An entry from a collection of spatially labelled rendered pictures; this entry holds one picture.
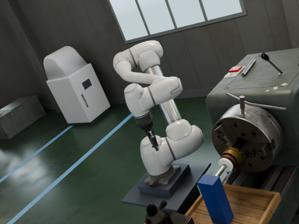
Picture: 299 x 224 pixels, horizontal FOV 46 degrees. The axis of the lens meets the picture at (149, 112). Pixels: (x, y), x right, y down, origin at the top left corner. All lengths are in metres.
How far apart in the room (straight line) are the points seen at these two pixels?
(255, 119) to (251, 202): 0.38
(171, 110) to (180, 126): 0.11
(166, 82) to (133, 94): 0.18
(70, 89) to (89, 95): 0.33
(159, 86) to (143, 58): 0.51
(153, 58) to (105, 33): 3.69
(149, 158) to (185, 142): 0.23
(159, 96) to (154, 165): 0.55
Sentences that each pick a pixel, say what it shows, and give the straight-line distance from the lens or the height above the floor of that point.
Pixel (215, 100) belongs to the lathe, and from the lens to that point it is 1.86.
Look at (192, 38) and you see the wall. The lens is 4.94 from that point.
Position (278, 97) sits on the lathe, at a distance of 1.69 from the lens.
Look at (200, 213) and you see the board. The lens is 1.72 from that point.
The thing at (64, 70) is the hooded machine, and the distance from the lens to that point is 5.79.
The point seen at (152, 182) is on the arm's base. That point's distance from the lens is 2.15.
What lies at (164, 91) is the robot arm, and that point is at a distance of 1.70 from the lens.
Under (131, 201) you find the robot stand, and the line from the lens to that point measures 2.23.
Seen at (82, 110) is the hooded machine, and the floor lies 0.29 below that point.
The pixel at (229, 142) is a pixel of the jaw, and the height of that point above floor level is 1.14.
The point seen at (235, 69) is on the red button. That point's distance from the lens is 2.10.
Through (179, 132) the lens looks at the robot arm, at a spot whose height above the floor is 1.05.
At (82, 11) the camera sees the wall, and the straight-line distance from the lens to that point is 6.02.
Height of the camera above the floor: 1.97
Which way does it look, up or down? 21 degrees down
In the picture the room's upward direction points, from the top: 23 degrees counter-clockwise
